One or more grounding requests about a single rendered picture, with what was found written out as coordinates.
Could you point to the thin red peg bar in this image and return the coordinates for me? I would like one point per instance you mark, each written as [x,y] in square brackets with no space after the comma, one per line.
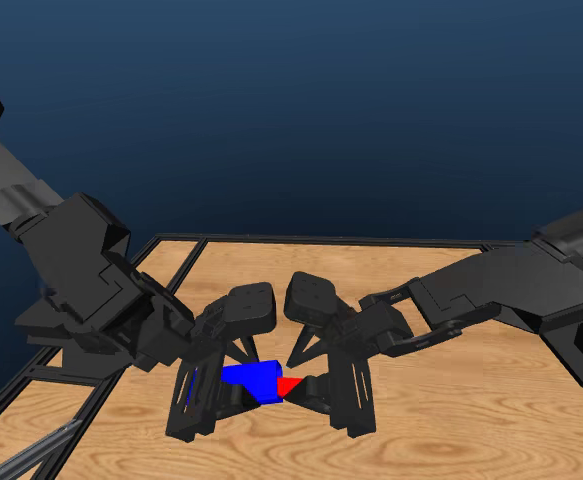
[287,386]

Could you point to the blue hollow socket block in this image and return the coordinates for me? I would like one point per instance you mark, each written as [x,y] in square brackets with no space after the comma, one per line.
[256,380]

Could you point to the black table frame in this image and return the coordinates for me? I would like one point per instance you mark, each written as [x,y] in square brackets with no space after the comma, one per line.
[181,260]

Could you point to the silver aluminium rail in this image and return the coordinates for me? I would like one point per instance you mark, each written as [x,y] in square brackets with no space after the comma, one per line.
[31,447]

